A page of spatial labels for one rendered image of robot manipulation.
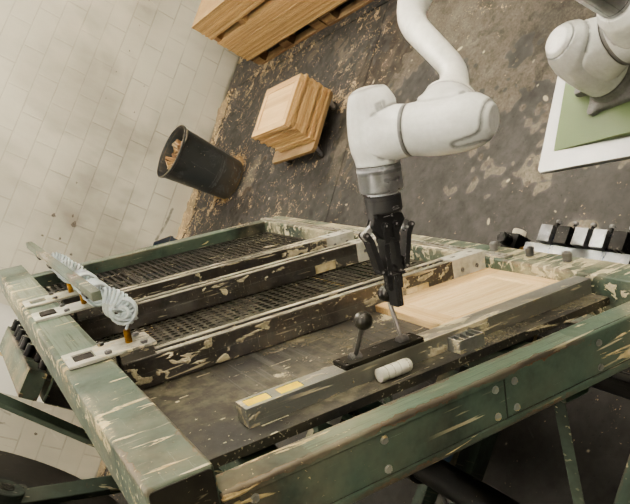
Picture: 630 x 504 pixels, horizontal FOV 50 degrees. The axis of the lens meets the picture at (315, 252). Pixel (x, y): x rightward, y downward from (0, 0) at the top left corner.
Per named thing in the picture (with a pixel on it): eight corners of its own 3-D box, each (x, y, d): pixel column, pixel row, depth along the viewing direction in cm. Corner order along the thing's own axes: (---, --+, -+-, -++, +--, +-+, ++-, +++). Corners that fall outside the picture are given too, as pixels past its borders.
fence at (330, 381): (592, 293, 168) (591, 278, 167) (249, 429, 124) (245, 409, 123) (575, 290, 172) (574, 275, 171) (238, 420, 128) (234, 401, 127)
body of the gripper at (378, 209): (375, 197, 131) (381, 244, 133) (410, 189, 135) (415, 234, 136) (354, 196, 137) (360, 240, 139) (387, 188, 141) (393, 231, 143)
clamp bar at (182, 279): (358, 249, 258) (350, 187, 252) (34, 340, 203) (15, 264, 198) (344, 246, 266) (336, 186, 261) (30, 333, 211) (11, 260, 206)
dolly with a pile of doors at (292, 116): (345, 96, 507) (302, 69, 486) (326, 159, 494) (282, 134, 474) (301, 114, 558) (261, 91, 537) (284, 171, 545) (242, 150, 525)
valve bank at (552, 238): (685, 247, 185) (638, 214, 173) (669, 295, 184) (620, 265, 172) (543, 232, 228) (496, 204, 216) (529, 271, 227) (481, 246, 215)
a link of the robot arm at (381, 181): (410, 161, 133) (413, 190, 134) (383, 161, 141) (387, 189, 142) (372, 169, 129) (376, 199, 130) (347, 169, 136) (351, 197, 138)
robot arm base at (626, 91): (583, 70, 213) (571, 63, 211) (648, 42, 194) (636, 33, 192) (578, 121, 208) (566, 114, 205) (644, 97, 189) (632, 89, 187)
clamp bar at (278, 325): (491, 274, 197) (483, 194, 192) (80, 414, 142) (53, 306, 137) (467, 270, 206) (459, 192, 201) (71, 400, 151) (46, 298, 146)
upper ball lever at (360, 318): (367, 364, 137) (378, 316, 129) (351, 370, 135) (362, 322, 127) (356, 352, 140) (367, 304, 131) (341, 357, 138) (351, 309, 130)
